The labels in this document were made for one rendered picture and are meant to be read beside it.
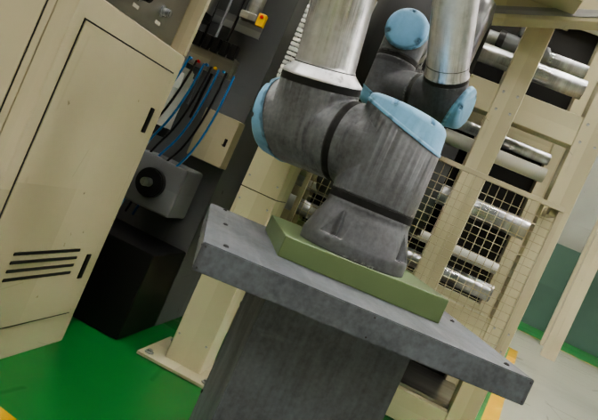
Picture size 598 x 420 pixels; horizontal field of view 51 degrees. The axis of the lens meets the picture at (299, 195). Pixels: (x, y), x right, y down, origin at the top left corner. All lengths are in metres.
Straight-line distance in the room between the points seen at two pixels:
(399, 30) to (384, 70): 0.09
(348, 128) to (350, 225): 0.16
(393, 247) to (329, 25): 0.39
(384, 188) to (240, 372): 0.36
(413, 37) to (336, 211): 0.47
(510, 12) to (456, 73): 1.24
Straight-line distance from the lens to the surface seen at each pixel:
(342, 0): 1.12
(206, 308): 2.09
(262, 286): 0.84
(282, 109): 1.13
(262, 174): 2.03
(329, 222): 1.03
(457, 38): 1.24
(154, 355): 2.13
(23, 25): 1.46
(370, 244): 1.01
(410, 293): 1.03
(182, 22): 1.90
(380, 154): 1.03
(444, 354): 0.91
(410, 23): 1.37
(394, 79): 1.34
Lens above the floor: 0.73
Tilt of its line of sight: 2 degrees down
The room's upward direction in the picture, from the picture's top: 24 degrees clockwise
